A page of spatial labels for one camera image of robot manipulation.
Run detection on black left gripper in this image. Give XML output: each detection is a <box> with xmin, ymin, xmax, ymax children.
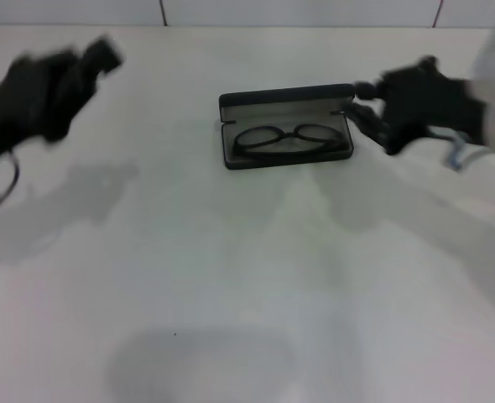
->
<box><xmin>0</xmin><ymin>35</ymin><xmax>127</xmax><ymax>165</ymax></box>

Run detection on black glasses case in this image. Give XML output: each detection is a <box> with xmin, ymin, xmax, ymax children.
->
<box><xmin>218</xmin><ymin>82</ymin><xmax>355</xmax><ymax>171</ymax></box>

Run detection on left gripper cable with plug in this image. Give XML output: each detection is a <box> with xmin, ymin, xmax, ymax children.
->
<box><xmin>0</xmin><ymin>149</ymin><xmax>22</xmax><ymax>216</ymax></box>

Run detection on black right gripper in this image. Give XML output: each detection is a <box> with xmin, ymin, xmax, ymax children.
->
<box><xmin>343</xmin><ymin>55</ymin><xmax>490</xmax><ymax>156</ymax></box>

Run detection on black glasses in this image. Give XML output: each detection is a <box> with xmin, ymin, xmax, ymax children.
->
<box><xmin>233</xmin><ymin>122</ymin><xmax>343</xmax><ymax>160</ymax></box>

